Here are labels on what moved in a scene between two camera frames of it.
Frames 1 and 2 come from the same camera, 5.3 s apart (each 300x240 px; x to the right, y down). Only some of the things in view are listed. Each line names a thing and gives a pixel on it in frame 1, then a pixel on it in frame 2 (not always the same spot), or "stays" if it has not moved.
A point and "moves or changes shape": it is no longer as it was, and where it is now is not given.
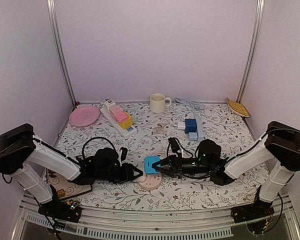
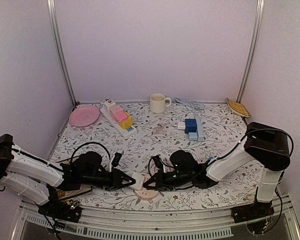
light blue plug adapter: x=193 y=136 stays
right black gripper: x=173 y=172 → x=161 y=184
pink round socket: x=151 y=182 moves or changes shape
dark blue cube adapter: x=190 y=125 stays
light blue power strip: x=200 y=132 stays
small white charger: x=181 y=125 stays
